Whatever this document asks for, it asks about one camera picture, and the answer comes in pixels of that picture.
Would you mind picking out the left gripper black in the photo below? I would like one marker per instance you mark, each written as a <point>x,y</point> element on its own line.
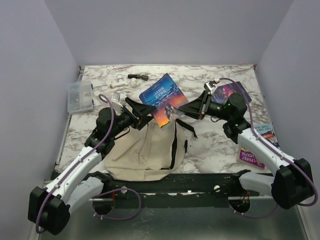
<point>140,111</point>

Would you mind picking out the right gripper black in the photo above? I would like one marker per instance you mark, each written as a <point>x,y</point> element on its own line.
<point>198,107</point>

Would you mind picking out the Jane Eyre blue book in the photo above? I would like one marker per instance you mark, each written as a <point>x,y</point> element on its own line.
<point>167,97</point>

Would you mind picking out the beige student backpack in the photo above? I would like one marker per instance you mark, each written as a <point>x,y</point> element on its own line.
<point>149,154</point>

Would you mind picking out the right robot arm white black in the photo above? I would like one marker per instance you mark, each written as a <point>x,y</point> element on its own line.
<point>241,132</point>

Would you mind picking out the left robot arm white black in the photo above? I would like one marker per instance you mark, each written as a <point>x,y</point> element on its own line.
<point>49,207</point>

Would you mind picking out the dark purple book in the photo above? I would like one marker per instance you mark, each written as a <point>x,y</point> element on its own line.
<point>223,92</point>

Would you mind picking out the small white round cap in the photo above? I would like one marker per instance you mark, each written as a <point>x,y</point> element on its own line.
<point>134,82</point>

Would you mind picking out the black cylindrical tool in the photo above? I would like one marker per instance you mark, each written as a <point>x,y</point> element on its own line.
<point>138,76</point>

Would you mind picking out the white plastic pipe fitting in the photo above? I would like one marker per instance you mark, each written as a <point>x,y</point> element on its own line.
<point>120,82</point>

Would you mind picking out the clear plastic organizer box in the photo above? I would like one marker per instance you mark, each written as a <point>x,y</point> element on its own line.
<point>80,97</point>

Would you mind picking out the Treehouse book purple cover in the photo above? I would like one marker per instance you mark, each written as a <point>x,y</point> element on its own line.
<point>247,157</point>

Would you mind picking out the Treehouse book blue cover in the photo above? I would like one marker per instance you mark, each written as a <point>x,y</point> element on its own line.
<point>266,130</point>

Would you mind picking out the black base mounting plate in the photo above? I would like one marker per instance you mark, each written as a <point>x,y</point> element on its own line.
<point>128,198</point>

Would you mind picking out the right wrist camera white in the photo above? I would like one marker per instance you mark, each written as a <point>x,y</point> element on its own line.
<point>211,86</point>

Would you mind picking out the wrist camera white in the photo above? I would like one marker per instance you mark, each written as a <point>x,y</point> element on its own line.
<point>117,99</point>
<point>211,86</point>

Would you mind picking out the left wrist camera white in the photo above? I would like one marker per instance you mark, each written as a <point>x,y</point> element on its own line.
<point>117,99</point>

